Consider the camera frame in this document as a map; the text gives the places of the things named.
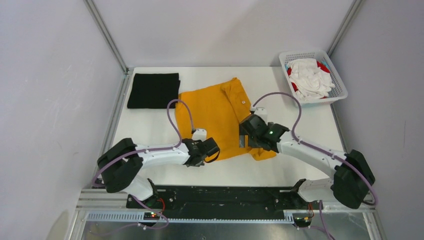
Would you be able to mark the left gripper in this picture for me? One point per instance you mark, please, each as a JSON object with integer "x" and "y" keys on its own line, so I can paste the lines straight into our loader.
{"x": 202, "y": 163}

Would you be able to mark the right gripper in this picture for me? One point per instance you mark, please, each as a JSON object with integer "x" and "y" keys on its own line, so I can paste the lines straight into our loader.
{"x": 243, "y": 133}

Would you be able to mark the yellow t shirt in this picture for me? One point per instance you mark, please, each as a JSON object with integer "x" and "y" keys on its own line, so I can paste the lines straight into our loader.
{"x": 218, "y": 109}

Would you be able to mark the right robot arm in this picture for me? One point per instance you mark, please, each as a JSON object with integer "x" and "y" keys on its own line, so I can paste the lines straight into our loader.
{"x": 349, "y": 177}

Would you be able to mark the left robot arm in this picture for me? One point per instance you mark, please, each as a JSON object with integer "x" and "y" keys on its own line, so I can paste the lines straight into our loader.
{"x": 120, "y": 166}

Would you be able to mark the white t shirt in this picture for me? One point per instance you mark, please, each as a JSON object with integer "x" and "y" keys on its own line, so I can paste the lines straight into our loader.
{"x": 309, "y": 79}

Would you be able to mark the folded black t shirt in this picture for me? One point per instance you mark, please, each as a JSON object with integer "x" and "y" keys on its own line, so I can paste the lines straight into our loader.
{"x": 153, "y": 90}

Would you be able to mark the white plastic basket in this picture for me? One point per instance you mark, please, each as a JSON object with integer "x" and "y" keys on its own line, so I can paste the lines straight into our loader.
{"x": 312, "y": 78}

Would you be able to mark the left controller board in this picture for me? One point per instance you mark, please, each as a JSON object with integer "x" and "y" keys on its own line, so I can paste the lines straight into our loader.
{"x": 151, "y": 216}

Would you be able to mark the controller board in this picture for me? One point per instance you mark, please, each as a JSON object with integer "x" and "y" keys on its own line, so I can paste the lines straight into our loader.
{"x": 301, "y": 222}
{"x": 151, "y": 216}

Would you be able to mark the right controller board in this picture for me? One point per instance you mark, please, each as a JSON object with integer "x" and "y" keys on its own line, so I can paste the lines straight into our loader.
{"x": 301, "y": 222}

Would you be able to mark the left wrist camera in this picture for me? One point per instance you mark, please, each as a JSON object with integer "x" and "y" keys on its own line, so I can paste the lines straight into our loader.
{"x": 199, "y": 134}

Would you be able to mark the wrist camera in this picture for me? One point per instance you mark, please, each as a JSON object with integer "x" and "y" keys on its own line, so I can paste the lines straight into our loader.
{"x": 261, "y": 112}
{"x": 199, "y": 134}

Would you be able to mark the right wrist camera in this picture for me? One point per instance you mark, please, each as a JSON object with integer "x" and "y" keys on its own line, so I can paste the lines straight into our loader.
{"x": 261, "y": 112}

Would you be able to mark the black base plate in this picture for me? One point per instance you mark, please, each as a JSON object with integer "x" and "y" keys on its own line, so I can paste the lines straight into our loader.
{"x": 181, "y": 202}

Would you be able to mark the aluminium frame rail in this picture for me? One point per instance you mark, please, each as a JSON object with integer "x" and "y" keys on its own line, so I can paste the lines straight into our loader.
{"x": 114, "y": 205}

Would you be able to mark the right corner aluminium post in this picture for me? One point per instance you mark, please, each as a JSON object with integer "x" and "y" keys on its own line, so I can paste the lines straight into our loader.
{"x": 344, "y": 26}

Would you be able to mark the corner aluminium post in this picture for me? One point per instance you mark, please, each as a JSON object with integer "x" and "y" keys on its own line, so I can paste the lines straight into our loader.
{"x": 104, "y": 31}
{"x": 344, "y": 26}

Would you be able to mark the left corner aluminium post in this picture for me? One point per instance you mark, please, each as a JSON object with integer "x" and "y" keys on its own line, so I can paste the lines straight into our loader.
{"x": 104, "y": 31}

